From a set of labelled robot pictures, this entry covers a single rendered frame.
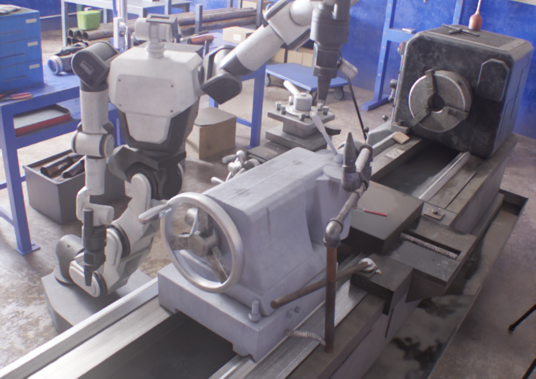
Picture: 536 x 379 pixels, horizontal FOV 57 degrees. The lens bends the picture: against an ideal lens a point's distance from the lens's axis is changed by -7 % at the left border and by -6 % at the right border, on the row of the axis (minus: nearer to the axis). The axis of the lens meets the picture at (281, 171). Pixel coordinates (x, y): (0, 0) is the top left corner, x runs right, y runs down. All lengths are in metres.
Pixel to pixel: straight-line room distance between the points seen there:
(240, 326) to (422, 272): 0.58
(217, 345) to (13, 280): 1.71
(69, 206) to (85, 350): 2.09
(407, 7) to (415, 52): 3.57
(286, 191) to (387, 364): 0.89
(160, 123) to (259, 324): 0.73
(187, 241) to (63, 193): 2.14
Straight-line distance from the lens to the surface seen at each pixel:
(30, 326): 2.60
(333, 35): 1.20
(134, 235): 1.94
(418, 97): 2.28
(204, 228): 1.06
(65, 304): 2.42
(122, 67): 1.59
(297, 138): 1.71
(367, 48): 6.27
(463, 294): 2.28
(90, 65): 1.68
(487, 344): 2.73
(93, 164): 1.81
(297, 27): 1.41
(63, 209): 3.25
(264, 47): 1.48
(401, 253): 1.55
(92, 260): 1.92
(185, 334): 1.41
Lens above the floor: 1.70
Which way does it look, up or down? 26 degrees down
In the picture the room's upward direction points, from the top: 6 degrees clockwise
